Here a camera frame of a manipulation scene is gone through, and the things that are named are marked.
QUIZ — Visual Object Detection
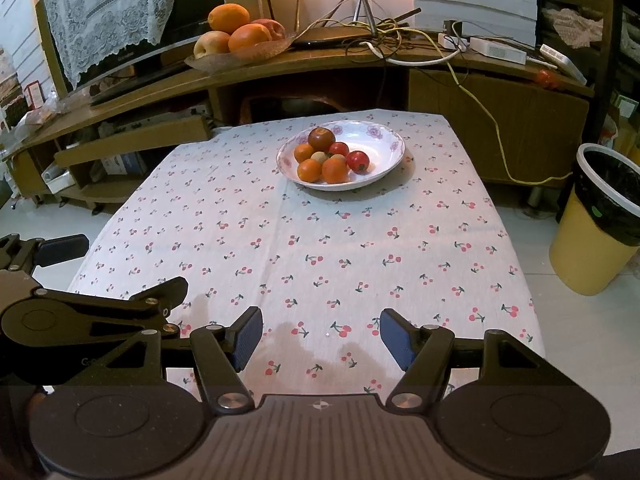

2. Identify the large dark red tomato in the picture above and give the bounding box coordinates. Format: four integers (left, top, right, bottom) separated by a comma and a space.
308, 127, 336, 152

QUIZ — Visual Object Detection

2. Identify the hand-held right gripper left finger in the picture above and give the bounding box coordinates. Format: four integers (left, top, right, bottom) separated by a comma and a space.
80, 306, 264, 416

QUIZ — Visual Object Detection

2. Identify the yellow cable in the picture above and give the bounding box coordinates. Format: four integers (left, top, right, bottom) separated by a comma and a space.
310, 17, 576, 184

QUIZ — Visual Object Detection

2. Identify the black flat device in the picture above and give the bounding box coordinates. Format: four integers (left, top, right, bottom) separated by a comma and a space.
290, 27, 391, 48

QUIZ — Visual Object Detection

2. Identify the metal stand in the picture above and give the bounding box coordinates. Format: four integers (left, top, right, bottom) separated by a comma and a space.
354, 0, 379, 37

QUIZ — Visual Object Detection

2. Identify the long white box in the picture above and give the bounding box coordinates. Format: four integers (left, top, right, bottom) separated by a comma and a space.
470, 36, 528, 66

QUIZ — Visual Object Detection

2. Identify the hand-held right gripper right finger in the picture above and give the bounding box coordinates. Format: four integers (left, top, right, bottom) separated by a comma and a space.
379, 307, 551, 413

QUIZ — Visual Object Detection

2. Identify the pale peach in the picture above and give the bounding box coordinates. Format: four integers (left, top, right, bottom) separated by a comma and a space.
194, 31, 232, 59

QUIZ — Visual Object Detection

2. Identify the glass fruit bowl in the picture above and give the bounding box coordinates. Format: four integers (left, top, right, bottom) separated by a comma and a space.
184, 35, 298, 68

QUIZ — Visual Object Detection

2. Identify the black trash bag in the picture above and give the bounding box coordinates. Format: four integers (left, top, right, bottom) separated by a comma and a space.
574, 147, 640, 248

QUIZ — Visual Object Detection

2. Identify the red peach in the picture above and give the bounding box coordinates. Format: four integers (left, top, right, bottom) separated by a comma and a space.
250, 19, 287, 41

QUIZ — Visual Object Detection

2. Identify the white power strip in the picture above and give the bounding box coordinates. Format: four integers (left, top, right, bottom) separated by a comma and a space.
439, 32, 472, 53

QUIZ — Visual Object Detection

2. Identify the cherry print tablecloth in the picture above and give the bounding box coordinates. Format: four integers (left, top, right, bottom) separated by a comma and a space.
67, 109, 547, 396

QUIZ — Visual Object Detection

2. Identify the clear plastic bag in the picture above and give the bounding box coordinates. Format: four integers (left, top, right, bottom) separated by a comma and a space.
15, 95, 76, 128

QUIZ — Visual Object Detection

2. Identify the yellow trash bin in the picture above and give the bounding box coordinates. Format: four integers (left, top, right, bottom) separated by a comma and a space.
549, 143, 640, 297

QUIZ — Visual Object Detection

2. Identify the white router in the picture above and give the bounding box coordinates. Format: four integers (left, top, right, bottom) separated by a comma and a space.
539, 43, 588, 86

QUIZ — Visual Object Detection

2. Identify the white cable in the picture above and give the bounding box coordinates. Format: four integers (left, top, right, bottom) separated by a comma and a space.
365, 40, 468, 67

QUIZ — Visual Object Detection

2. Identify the black television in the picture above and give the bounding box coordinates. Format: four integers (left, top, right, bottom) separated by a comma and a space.
30, 0, 226, 106

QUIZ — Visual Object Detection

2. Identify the white floral plate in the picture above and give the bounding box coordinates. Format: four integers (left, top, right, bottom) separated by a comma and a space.
276, 120, 406, 191

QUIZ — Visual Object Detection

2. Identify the beige knitted cloth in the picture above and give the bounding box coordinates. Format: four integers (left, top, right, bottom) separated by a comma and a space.
542, 7, 601, 46

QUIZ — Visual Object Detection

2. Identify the brown wooden cabinet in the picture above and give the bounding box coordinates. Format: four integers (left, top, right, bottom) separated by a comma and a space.
0, 25, 601, 211

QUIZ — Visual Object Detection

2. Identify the white lace cloth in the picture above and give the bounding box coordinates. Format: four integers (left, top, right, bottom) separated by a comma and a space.
42, 0, 181, 88

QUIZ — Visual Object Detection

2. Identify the white blue box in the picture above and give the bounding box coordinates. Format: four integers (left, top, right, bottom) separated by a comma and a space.
102, 154, 146, 176

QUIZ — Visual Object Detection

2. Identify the large orange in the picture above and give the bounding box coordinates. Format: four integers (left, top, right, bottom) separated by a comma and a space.
321, 157, 349, 184

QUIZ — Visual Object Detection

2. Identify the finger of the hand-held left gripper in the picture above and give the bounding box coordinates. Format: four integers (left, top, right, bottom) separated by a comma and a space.
30, 276, 190, 341
0, 233, 91, 283

